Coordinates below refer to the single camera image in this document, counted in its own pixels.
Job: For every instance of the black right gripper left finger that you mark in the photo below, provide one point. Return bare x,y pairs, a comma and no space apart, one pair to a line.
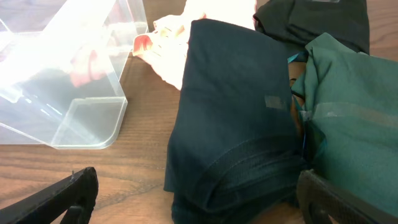
73,197

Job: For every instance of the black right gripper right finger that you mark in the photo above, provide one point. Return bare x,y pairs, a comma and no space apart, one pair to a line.
322,203

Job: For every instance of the green garment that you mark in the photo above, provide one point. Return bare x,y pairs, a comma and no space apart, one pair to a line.
350,112

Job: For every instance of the navy garment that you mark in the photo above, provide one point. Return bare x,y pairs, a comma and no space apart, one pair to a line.
234,150

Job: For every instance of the pink garment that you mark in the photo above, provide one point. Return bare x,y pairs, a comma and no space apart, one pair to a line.
165,48

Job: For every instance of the black garment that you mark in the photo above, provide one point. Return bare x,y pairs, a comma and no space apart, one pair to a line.
295,23

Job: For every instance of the clear plastic storage bin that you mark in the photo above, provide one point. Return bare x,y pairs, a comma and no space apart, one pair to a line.
61,65

